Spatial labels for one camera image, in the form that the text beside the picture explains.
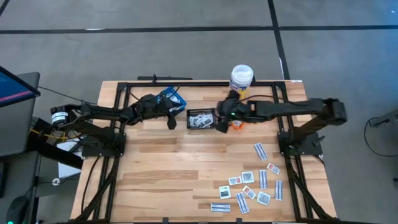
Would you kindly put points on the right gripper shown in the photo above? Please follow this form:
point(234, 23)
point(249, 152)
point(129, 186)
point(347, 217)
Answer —
point(233, 110)

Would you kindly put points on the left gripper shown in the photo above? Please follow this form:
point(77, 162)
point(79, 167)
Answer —
point(152, 107)

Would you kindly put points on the blue striped fabric bandage packet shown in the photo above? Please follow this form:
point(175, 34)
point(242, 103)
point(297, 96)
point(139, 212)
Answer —
point(177, 99)
point(279, 190)
point(242, 202)
point(178, 108)
point(220, 207)
point(260, 151)
point(263, 179)

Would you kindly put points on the blue plastic basket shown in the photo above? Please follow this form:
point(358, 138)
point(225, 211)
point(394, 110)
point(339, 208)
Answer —
point(166, 91)

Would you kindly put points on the orange plastic basket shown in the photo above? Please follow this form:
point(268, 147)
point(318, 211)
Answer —
point(237, 127)

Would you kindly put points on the black plastic basket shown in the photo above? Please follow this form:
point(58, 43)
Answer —
point(188, 124)

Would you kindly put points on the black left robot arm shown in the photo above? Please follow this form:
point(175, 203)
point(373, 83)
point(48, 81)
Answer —
point(102, 112)

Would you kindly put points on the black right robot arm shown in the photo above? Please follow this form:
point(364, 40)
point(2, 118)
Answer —
point(286, 107)

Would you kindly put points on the Lysol wipes canister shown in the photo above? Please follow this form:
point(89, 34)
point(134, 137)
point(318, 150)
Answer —
point(242, 75)

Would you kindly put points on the red label ointment packet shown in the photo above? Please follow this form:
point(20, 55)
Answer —
point(235, 180)
point(273, 168)
point(249, 192)

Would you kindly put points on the white paper box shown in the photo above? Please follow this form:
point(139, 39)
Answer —
point(66, 168)

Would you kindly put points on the black stand leg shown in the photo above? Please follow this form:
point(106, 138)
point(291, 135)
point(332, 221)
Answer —
point(53, 152)

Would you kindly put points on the small white roll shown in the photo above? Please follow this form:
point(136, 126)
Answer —
point(56, 182)

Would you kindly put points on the computer monitor blue screen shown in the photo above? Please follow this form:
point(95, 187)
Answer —
point(15, 88)

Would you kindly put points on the grey stand leg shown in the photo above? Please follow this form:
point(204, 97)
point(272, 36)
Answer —
point(385, 119)

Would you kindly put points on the black computer mouse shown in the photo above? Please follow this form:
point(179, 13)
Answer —
point(17, 211)

